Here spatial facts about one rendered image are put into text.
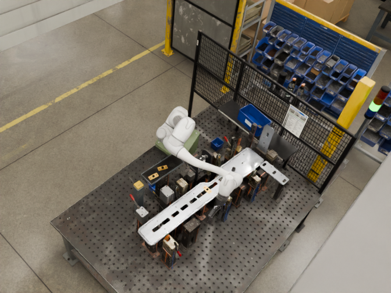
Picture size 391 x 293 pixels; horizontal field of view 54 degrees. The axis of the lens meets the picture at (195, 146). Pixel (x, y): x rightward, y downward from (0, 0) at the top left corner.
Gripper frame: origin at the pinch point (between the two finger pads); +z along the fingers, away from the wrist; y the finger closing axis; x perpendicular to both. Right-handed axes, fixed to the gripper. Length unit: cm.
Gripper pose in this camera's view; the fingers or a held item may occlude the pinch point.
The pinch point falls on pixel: (214, 220)
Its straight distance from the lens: 315.4
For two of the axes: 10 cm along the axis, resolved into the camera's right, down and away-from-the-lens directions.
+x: 7.2, 4.5, -5.2
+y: -6.4, 1.4, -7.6
